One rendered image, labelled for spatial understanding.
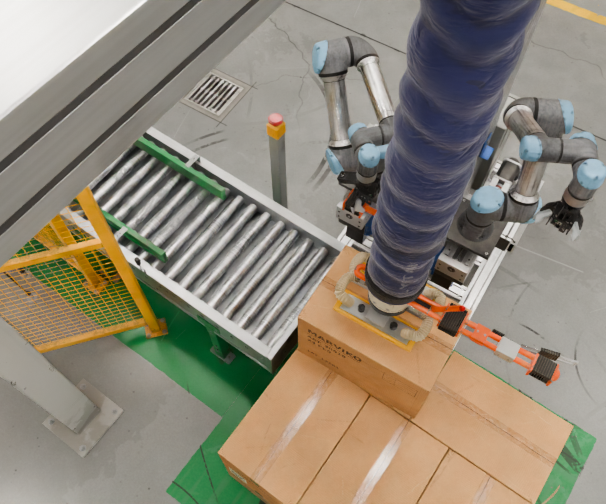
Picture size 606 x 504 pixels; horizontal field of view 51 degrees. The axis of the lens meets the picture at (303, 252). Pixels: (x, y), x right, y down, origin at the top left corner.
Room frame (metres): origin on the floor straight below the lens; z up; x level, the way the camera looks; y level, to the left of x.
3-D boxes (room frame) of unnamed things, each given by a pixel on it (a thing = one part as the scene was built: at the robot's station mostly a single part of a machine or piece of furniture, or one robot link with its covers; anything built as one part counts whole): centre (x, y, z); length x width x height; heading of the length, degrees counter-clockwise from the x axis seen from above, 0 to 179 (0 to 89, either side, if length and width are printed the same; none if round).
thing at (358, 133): (1.50, -0.23, 1.48); 0.11 x 0.11 x 0.08; 15
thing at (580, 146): (1.18, -0.82, 1.82); 0.11 x 0.11 x 0.08; 84
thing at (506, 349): (0.79, -0.73, 1.17); 0.07 x 0.07 x 0.04; 58
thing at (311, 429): (0.61, -0.41, 0.34); 1.20 x 1.00 x 0.40; 54
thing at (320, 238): (2.19, 0.71, 0.50); 2.31 x 0.05 x 0.19; 54
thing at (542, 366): (0.71, -0.84, 1.18); 0.08 x 0.07 x 0.05; 58
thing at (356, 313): (0.95, -0.28, 1.08); 0.34 x 0.10 x 0.05; 58
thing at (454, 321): (0.90, -0.55, 1.18); 0.10 x 0.08 x 0.06; 148
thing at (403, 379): (1.03, -0.34, 0.74); 0.60 x 0.40 x 0.40; 58
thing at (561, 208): (1.07, -0.82, 1.66); 0.09 x 0.08 x 0.12; 148
